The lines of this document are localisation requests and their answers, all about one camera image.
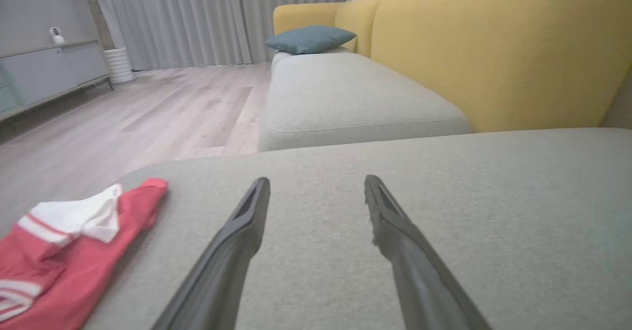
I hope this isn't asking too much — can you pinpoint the teal throw pillow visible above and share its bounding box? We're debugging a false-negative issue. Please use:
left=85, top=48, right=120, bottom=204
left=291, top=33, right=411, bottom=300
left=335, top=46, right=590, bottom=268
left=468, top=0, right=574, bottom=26
left=264, top=25, right=357, bottom=55

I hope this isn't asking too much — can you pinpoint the grey pleated curtain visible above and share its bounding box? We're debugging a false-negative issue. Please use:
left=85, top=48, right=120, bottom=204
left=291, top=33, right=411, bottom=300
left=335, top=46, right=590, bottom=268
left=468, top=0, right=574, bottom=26
left=89, top=0, right=349, bottom=72

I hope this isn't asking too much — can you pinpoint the yellow sofa armrest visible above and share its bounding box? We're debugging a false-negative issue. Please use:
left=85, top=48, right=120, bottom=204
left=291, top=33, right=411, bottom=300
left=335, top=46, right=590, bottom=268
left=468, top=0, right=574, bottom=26
left=273, top=2, right=346, bottom=37

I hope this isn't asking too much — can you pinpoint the grey low sideboard cabinet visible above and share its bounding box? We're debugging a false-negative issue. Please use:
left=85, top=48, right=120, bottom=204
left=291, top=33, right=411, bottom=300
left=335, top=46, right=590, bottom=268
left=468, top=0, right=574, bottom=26
left=0, top=39, right=114, bottom=123

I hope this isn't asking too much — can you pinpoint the narrow grey sofa seat cushion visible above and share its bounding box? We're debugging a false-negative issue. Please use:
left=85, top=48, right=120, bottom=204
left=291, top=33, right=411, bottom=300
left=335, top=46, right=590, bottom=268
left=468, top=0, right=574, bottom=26
left=258, top=47, right=473, bottom=153

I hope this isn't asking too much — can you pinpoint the yellow sofa back cushion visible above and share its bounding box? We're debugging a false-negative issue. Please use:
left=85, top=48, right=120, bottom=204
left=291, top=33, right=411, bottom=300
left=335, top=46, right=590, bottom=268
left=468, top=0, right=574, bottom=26
left=370, top=0, right=632, bottom=134
left=334, top=0, right=387, bottom=58

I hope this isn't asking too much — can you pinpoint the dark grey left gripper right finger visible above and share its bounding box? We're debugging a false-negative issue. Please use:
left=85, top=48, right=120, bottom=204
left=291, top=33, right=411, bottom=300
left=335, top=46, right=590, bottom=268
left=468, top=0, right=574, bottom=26
left=364, top=174, right=494, bottom=330

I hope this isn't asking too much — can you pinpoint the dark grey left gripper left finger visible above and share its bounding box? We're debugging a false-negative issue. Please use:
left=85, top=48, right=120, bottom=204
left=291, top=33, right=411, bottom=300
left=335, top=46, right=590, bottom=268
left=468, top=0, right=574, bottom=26
left=151, top=177, right=271, bottom=330

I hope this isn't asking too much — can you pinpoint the taupe sofa cushion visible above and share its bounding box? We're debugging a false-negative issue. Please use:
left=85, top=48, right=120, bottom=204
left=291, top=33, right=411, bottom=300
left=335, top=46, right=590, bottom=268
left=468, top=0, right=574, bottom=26
left=598, top=66, right=632, bottom=129

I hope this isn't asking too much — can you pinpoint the red polo shirt white collar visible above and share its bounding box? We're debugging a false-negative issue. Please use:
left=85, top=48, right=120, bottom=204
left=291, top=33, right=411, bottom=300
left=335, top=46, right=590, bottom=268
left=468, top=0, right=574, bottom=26
left=0, top=178, right=169, bottom=330

